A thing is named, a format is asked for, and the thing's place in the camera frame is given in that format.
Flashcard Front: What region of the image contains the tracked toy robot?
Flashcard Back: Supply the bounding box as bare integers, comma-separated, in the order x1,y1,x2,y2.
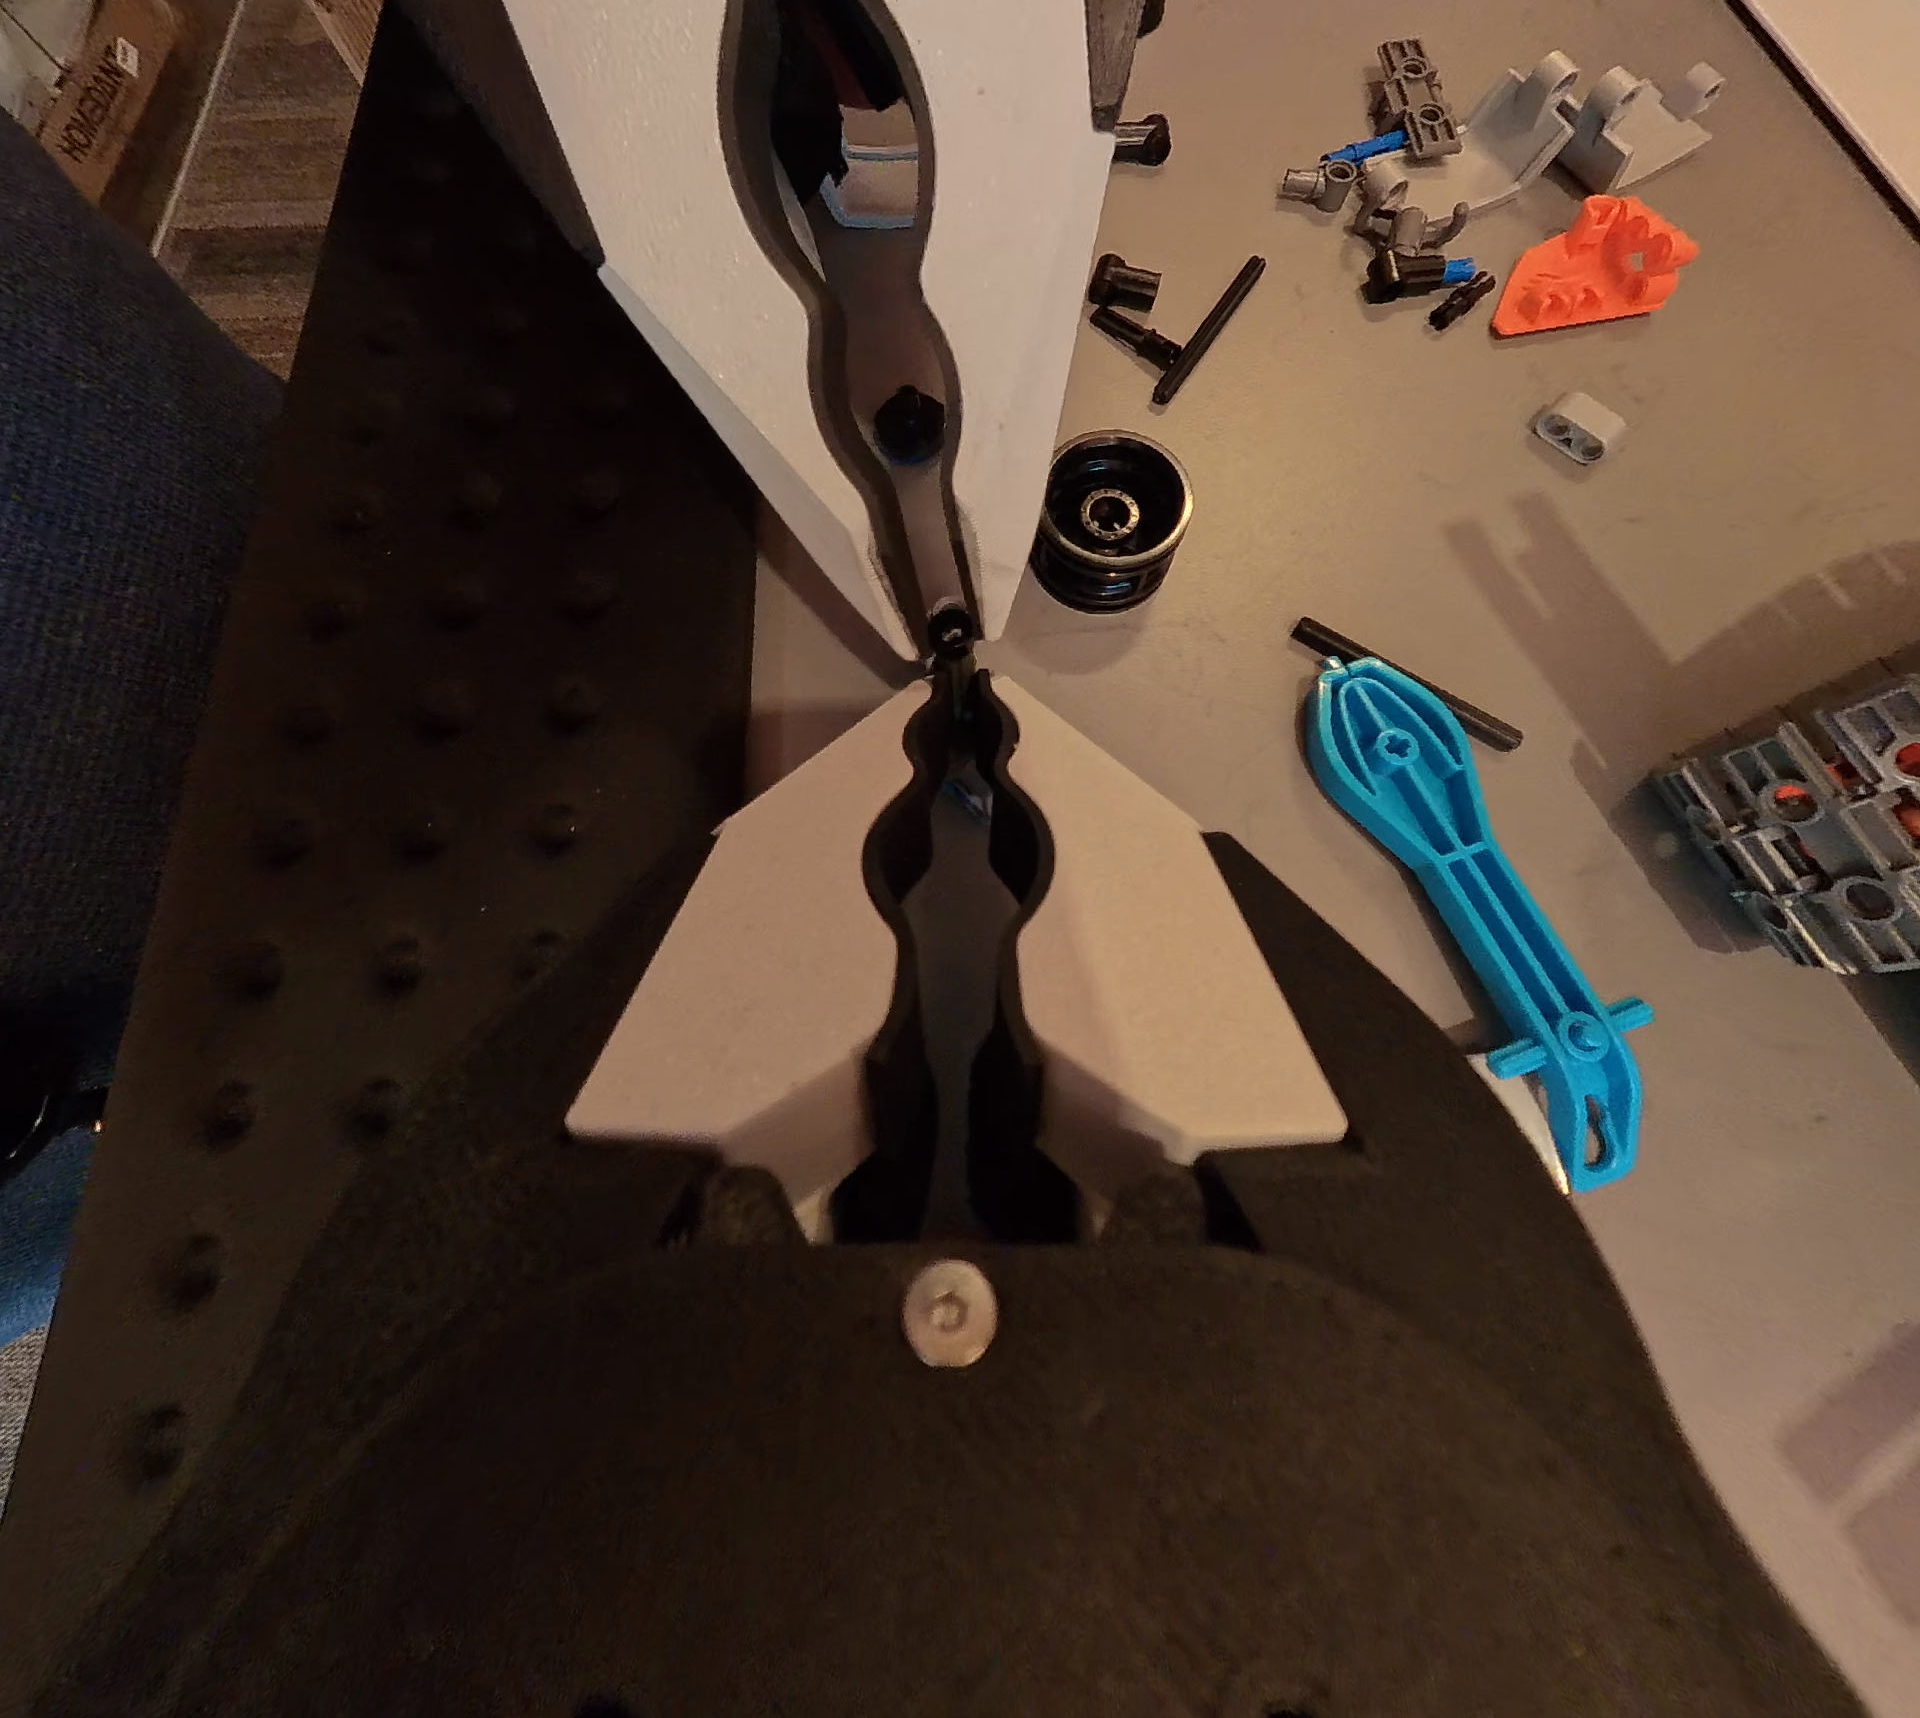
1651,673,1920,978

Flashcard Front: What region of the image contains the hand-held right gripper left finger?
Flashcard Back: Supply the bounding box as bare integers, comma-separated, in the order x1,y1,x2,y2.
564,680,933,1243

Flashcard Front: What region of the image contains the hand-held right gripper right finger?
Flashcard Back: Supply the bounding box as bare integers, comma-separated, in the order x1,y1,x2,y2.
978,680,1353,1243

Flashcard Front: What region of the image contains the black toy wheel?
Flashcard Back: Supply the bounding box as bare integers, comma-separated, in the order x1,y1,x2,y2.
1026,431,1202,618

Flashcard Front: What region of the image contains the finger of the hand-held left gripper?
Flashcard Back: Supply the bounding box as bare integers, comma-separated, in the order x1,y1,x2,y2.
424,0,924,662
814,0,1117,644

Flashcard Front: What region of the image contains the grey two-hole beam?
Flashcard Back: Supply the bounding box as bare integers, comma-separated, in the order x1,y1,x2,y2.
1530,390,1627,463

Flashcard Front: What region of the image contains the large grey curved panel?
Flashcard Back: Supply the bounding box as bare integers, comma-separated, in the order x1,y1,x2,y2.
1462,49,1729,211

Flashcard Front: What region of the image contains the cardboard box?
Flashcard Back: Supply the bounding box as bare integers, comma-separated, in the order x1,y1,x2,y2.
0,0,183,206

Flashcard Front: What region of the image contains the orange angled panel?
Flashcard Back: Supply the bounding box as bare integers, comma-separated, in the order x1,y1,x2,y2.
1489,191,1703,340

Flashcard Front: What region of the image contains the black angled connector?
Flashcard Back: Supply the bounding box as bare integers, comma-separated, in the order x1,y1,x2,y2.
927,655,1011,828

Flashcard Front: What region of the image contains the blue plastic tool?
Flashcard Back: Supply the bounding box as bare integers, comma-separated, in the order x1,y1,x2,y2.
1297,655,1657,1196

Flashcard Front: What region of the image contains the black perforated panel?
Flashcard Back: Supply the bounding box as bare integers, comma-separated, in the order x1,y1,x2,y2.
0,0,843,1689

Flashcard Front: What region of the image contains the short black cross axle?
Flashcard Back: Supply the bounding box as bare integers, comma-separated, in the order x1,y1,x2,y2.
1293,613,1524,752

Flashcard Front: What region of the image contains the dark grey double connector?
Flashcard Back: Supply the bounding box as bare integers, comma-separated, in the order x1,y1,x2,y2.
1373,38,1464,159

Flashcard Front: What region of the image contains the long black axle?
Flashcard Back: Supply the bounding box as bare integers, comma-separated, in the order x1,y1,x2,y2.
1152,254,1270,408

